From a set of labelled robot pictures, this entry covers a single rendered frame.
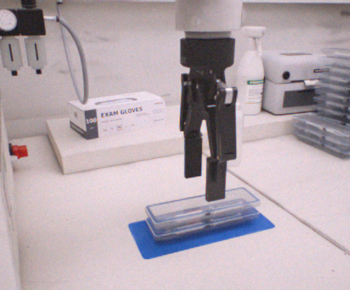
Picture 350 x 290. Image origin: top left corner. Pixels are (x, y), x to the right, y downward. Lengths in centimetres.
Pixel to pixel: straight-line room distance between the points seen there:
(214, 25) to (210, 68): 5
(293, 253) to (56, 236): 37
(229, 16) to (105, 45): 67
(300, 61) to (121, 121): 54
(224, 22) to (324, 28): 111
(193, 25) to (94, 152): 44
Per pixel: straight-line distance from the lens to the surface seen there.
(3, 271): 42
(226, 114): 46
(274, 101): 107
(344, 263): 57
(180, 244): 56
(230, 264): 53
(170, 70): 117
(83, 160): 80
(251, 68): 105
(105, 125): 88
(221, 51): 47
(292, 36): 144
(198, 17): 46
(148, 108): 92
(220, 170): 49
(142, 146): 83
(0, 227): 42
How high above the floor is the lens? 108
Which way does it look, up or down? 21 degrees down
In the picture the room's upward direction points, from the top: straight up
